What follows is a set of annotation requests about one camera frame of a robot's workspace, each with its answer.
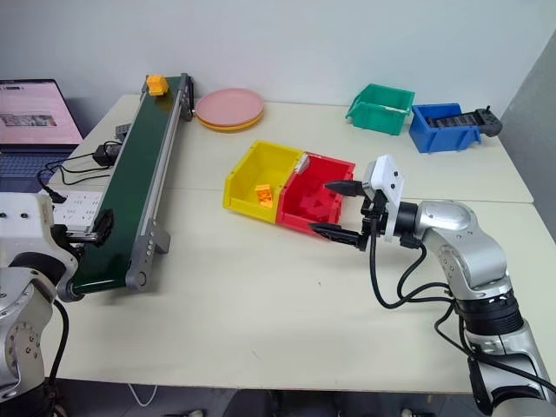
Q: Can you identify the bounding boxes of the black blocks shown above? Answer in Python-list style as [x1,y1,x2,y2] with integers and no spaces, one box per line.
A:
[425,112,480,130]

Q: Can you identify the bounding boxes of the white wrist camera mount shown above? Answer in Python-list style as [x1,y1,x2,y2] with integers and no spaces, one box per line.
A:
[0,192,54,245]
[361,155,406,241]

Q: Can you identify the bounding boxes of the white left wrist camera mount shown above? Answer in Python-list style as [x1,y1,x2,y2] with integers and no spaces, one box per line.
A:
[0,192,54,245]

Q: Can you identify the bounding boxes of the black power cable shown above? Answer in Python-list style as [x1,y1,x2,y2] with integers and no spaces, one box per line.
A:
[36,149,115,196]

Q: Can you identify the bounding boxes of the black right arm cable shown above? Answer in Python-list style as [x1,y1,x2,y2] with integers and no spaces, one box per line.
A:
[367,219,556,394]

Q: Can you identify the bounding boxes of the laptop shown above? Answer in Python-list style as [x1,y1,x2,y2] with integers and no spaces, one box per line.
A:
[0,78,84,193]

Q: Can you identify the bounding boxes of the yellow storage bin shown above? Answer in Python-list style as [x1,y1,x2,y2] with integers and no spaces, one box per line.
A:
[222,139,306,225]

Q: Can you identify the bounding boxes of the black handheld controller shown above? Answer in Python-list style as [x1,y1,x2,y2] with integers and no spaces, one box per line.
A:
[474,105,504,138]

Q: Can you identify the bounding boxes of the green storage bin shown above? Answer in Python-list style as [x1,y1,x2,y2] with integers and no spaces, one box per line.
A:
[345,83,416,137]

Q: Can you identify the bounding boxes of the green conveyor belt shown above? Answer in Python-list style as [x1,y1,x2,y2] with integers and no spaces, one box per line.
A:
[68,72,195,301]

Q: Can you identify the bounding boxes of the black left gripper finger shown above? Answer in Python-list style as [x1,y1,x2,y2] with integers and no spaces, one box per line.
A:
[92,208,116,248]

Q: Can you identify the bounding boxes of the red block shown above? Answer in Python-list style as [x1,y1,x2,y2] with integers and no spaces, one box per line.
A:
[316,190,338,223]
[299,194,325,217]

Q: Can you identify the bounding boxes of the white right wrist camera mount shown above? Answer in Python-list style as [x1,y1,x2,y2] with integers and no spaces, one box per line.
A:
[361,155,406,241]

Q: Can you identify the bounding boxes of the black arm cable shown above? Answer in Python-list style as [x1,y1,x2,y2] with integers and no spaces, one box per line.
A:
[367,219,556,394]
[46,299,70,392]

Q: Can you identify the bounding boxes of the white power strip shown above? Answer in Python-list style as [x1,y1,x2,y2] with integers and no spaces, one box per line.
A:
[42,189,106,232]

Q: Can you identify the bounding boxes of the white cable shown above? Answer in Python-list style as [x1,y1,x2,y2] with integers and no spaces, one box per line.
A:
[129,381,158,408]

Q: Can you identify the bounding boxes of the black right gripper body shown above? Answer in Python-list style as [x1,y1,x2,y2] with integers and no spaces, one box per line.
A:
[359,182,390,254]

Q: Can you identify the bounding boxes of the pink plate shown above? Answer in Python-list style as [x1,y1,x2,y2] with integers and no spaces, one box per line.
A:
[195,88,265,128]

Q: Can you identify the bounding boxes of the black power adapter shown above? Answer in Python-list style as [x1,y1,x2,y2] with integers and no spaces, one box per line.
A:
[94,144,116,167]

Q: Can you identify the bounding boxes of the orange block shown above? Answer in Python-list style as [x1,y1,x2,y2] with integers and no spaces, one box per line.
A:
[254,183,275,209]
[145,74,169,98]

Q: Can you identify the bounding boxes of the red storage bin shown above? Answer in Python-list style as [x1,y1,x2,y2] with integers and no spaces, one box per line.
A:
[274,151,358,239]

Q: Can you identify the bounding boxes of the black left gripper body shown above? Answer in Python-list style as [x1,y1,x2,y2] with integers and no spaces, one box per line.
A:
[50,222,99,262]

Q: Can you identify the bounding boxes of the yellow plate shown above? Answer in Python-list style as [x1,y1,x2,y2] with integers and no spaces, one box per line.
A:
[197,111,265,133]

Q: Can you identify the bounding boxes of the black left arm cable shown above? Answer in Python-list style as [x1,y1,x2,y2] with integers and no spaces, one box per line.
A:
[46,299,70,392]

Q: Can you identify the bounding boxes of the blue storage bin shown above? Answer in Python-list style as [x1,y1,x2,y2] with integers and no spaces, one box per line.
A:
[408,103,482,155]

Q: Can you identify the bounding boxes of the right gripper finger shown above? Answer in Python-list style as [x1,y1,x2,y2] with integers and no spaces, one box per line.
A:
[308,223,366,252]
[325,179,367,198]

